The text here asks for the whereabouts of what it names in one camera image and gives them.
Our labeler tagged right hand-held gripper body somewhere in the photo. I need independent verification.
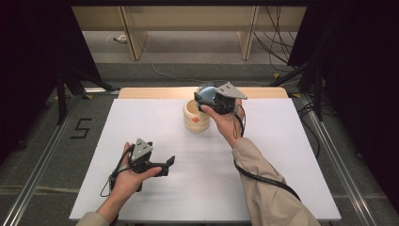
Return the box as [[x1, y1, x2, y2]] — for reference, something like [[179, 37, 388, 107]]
[[213, 81, 248, 116]]

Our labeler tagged person's right hand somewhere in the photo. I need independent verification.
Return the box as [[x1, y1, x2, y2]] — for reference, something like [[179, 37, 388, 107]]
[[200, 99, 246, 149]]

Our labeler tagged beige wooden desk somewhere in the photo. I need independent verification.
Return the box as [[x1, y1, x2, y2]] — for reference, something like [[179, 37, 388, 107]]
[[71, 5, 308, 61]]

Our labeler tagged hand-held gripper cable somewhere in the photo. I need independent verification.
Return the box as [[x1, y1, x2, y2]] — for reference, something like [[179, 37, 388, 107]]
[[100, 147, 136, 199], [231, 105, 302, 202]]

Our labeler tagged round floor socket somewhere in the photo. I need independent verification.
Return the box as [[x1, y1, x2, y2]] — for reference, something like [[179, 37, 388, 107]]
[[105, 33, 128, 45]]

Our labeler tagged right hand-held gripper cable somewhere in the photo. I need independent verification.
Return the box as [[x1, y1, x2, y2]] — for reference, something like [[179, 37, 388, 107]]
[[231, 105, 302, 202]]

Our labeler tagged left hand-held gripper cable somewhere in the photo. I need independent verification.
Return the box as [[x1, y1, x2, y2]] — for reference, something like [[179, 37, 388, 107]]
[[100, 147, 136, 199]]

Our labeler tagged black metal stand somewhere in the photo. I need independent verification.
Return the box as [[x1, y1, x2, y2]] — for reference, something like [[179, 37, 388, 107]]
[[269, 59, 325, 122], [56, 62, 120, 126]]

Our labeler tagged light blue hairbrush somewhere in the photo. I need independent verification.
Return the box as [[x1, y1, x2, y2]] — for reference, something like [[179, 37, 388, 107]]
[[195, 82, 219, 106]]

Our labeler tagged bundle of black cables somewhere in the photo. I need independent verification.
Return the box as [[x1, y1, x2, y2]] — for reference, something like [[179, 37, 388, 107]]
[[253, 5, 298, 73]]

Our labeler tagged white foam board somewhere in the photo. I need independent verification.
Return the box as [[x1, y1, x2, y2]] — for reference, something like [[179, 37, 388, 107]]
[[69, 98, 343, 222]]

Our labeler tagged person's left hand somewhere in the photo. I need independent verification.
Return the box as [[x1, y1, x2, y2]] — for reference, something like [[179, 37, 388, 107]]
[[110, 142, 163, 205]]

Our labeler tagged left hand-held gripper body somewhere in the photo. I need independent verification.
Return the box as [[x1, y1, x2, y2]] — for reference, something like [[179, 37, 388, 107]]
[[129, 137, 154, 192]]

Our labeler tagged light wooden table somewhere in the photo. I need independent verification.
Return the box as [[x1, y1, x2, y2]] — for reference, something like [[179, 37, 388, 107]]
[[117, 87, 289, 100]]

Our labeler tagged cream ribbed cup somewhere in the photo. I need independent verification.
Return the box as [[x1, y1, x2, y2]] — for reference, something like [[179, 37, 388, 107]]
[[183, 99, 212, 133]]

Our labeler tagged metal floor rail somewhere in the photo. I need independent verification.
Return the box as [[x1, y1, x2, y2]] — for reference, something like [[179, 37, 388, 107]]
[[0, 93, 83, 226], [299, 93, 379, 226]]

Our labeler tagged black curtain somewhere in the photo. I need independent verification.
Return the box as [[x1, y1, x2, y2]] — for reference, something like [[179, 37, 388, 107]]
[[0, 0, 104, 164], [287, 0, 399, 205]]

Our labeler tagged silver metal bar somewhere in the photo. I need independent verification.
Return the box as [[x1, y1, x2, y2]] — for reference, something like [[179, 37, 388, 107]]
[[84, 87, 120, 95]]

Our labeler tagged black floor cable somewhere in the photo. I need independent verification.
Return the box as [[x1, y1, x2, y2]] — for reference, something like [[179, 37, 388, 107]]
[[297, 100, 338, 158]]

